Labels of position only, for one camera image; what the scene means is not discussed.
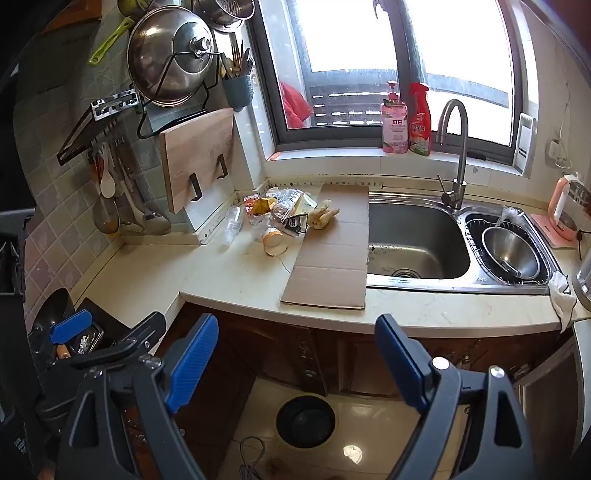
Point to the dark framed window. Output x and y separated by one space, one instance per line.
268 92

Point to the stainless steel pot lid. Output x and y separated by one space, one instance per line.
157 55

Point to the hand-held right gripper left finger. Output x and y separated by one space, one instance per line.
191 364

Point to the white rice paddle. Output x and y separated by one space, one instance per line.
107 182

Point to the metal mesh strainer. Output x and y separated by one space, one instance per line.
106 217

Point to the stainless steel sink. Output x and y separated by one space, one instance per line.
415 240

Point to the clear plastic bag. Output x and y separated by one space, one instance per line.
286 201

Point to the steel kitchen faucet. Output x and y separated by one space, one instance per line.
459 161

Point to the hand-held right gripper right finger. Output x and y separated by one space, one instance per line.
401 364

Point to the white backsplash panel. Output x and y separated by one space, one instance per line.
210 221

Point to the wooden cutting board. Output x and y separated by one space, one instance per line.
198 157

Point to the white ribbed panel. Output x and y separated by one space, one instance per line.
524 143

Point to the black drain basket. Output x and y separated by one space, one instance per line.
473 230

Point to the yellow snack packet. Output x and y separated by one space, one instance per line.
261 206

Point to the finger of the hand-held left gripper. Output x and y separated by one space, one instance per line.
145 334
71 326

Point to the red cloth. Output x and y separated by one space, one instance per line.
295 106

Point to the bundle of chopsticks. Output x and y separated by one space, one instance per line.
238 57

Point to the black and white carton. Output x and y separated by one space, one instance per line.
295 225

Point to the round black trash bin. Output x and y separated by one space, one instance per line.
304 422

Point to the pink soap pump bottle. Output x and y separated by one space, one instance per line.
394 129

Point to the white wall outlet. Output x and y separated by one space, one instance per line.
556 150

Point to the white cloth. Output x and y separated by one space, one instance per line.
561 297

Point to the paper cup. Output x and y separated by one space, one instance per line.
274 242

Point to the black wall hook rail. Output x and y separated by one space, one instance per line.
76 136

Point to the stainless steel colander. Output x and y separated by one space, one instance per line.
226 14

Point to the flat cardboard sheet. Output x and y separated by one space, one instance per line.
332 263

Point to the grey-blue utensil holder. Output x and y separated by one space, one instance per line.
239 92

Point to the red spray bottle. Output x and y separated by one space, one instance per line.
421 129

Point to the beige ginger root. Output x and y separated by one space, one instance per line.
323 214

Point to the stainless steel bowl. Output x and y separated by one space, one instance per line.
508 254

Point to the metal ladle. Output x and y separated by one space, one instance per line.
154 221

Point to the clear plastic bottle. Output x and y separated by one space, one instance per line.
233 226

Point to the grey countertop appliance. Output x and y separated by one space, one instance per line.
582 286

